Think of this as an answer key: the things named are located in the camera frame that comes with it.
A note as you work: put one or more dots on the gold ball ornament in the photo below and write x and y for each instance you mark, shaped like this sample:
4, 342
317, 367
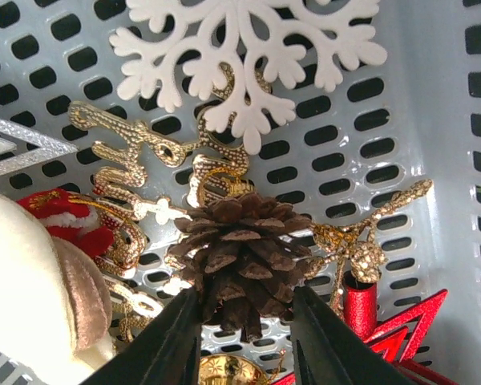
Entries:
229, 370

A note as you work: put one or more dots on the red santa hat ornament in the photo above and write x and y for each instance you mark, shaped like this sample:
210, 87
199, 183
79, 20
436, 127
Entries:
63, 217

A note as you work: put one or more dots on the silver star ornament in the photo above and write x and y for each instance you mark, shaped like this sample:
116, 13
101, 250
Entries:
22, 147

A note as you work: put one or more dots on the red star ornament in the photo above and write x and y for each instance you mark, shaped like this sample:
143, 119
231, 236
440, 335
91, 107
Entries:
395, 340

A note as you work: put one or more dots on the gold merry christmas sign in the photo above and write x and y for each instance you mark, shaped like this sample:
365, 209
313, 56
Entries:
146, 162

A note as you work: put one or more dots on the white wooden snowflake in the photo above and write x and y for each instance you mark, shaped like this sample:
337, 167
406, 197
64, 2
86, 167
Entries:
240, 48

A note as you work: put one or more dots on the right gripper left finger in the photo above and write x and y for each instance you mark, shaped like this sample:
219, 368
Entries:
166, 352

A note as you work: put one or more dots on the white perforated plastic basket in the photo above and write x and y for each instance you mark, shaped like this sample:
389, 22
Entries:
416, 116

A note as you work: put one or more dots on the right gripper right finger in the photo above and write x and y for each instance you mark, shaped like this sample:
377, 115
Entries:
327, 351

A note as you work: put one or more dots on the gold glitter berry sprig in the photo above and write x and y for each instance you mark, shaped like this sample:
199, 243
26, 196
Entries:
356, 244

